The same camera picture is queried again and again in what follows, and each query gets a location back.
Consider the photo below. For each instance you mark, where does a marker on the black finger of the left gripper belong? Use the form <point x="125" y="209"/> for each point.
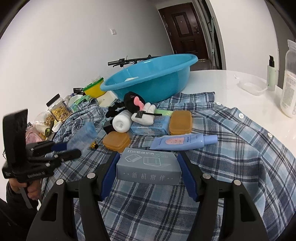
<point x="62" y="155"/>

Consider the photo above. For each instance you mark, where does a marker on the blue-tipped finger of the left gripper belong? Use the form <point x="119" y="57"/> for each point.
<point x="59" y="147"/>

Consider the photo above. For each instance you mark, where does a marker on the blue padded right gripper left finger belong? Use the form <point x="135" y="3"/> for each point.
<point x="108" y="175"/>

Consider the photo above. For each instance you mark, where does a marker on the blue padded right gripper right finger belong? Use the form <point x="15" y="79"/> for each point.
<point x="190" y="175"/>

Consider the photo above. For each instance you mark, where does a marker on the grey phone case box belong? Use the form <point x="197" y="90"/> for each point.
<point x="149" y="167"/>

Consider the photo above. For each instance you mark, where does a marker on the blue tissue pack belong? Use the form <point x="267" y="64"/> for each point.
<point x="83" y="138"/>

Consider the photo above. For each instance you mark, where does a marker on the person's left hand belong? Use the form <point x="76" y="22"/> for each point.
<point x="33" y="189"/>

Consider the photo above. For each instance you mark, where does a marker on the amber soap box small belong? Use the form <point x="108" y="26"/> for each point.
<point x="116" y="141"/>

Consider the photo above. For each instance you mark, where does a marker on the clear jar black lid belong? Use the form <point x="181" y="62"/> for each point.
<point x="58" y="108"/>

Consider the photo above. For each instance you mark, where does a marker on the blue hand cream tube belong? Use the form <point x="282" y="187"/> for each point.
<point x="183" y="142"/>

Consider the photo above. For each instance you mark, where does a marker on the white round bottle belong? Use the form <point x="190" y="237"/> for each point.
<point x="122" y="122"/>

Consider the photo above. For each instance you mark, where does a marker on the green snack packet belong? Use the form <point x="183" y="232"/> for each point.
<point x="76" y="100"/>

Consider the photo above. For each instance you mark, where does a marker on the blue plaid shirt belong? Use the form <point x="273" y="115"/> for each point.
<point x="230" y="179"/>

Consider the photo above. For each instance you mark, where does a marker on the amber soap box large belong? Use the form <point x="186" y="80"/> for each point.
<point x="181" y="122"/>

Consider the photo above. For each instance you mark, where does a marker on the light blue wet wipes pack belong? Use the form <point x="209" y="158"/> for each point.
<point x="160" y="127"/>

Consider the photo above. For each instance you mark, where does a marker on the yellow container green lid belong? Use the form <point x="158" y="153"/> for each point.
<point x="93" y="89"/>

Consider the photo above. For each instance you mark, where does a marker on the green cosmetic tube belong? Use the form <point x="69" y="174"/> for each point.
<point x="163" y="112"/>

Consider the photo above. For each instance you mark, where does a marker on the blue plastic basin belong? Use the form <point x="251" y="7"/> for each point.
<point x="154" y="80"/>

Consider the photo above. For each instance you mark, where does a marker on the black bicycle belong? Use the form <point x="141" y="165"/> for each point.
<point x="124" y="61"/>

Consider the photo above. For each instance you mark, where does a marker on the clear plastic tray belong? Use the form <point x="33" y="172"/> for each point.
<point x="255" y="86"/>

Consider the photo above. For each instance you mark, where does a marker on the large white lotion bottle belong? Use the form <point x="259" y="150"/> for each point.
<point x="287" y="101"/>

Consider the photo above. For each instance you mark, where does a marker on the green pump bottle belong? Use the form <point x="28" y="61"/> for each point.
<point x="272" y="74"/>

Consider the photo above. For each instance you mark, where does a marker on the dark brown entry door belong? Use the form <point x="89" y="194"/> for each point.
<point x="184" y="30"/>

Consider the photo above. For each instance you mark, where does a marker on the white wall switch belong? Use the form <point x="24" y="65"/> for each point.
<point x="113" y="31"/>

